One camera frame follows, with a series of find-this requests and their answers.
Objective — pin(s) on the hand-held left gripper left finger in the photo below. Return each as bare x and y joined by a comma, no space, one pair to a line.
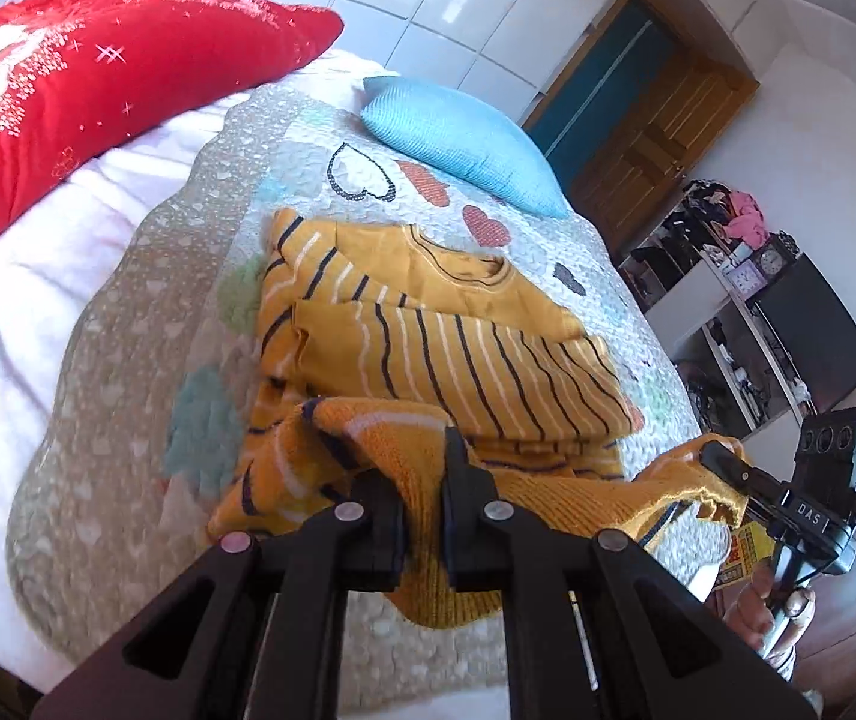
390,532

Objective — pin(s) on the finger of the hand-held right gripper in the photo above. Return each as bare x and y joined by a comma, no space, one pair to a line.
724,461

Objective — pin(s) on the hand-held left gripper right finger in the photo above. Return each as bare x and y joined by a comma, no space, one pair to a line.
452,532

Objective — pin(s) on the yellow striped sweater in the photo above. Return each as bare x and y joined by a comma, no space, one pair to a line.
428,390

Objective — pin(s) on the person's right hand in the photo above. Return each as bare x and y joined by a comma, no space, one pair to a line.
762,607

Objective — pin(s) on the yellow printed packet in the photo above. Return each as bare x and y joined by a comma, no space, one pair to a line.
745,556

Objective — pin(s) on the white shelf unit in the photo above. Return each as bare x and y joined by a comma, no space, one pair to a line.
720,330

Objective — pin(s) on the black television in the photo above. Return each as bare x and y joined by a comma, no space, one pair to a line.
818,330

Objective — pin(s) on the small desk clock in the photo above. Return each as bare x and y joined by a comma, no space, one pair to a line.
743,277

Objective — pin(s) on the pink cloth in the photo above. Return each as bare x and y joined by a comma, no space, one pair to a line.
745,216

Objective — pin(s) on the heart print quilt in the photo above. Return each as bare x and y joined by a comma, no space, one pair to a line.
195,360

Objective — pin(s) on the brown wooden door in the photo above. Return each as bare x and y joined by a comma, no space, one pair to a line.
645,120

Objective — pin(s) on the light blue cushion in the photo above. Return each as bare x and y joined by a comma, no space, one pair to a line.
465,144

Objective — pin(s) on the white bed sheet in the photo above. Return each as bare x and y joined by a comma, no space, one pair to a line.
38,300

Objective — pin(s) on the white wardrobe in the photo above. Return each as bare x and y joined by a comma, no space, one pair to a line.
413,7

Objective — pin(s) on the red sparkly pillow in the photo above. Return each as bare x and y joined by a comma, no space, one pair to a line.
90,94

